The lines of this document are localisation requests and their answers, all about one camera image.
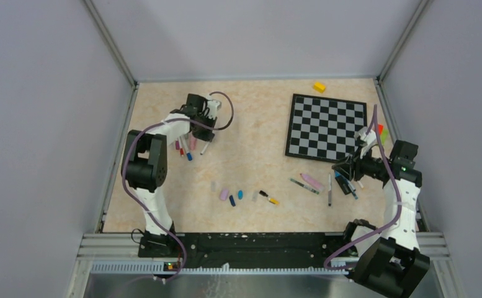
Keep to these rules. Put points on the green gel pen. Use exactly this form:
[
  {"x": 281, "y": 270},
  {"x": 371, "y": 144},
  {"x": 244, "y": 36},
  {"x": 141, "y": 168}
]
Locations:
[{"x": 304, "y": 186}]

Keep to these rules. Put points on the pink highlighter pen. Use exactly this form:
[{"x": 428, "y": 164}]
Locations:
[{"x": 315, "y": 184}]

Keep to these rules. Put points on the yellow block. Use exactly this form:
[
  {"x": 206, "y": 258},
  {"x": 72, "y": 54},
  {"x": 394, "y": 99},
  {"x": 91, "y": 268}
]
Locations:
[{"x": 319, "y": 87}]

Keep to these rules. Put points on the yellow marker cap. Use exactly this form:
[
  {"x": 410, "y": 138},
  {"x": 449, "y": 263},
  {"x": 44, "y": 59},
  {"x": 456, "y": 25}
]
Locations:
[{"x": 273, "y": 201}]

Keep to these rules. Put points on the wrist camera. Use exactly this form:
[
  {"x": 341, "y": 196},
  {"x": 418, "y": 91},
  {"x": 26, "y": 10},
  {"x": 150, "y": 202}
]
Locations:
[
  {"x": 212, "y": 108},
  {"x": 365, "y": 139}
]

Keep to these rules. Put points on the black white chessboard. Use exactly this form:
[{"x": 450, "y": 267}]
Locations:
[{"x": 322, "y": 128}]

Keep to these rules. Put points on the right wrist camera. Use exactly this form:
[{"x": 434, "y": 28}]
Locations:
[{"x": 365, "y": 139}]

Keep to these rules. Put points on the pink highlighter cap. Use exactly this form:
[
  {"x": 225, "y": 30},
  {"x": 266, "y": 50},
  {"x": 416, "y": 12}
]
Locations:
[{"x": 224, "y": 194}]

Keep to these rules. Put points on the white marker dark blue cap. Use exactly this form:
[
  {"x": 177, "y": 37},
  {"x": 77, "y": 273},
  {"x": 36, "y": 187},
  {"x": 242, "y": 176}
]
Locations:
[{"x": 329, "y": 190}]

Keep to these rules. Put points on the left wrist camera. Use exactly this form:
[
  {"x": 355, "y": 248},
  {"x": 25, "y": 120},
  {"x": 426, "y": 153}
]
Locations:
[{"x": 212, "y": 108}]

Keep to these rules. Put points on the black marker blue cap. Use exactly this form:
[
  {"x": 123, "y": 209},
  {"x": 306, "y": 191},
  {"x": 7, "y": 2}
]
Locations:
[{"x": 342, "y": 182}]

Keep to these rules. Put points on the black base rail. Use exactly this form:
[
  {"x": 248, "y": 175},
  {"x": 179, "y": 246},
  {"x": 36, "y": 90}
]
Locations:
[{"x": 242, "y": 250}]

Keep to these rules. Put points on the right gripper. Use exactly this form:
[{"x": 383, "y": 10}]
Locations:
[{"x": 345, "y": 167}]

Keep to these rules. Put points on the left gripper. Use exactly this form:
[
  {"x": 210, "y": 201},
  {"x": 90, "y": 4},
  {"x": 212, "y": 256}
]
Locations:
[{"x": 207, "y": 135}]

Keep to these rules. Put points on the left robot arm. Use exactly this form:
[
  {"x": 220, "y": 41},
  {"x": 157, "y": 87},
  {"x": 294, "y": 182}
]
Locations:
[{"x": 144, "y": 166}]

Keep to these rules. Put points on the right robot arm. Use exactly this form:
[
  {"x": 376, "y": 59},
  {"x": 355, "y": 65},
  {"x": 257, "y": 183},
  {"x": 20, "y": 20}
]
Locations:
[{"x": 390, "y": 260}]

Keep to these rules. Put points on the green curved block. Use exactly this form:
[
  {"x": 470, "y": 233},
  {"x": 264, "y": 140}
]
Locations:
[{"x": 384, "y": 136}]

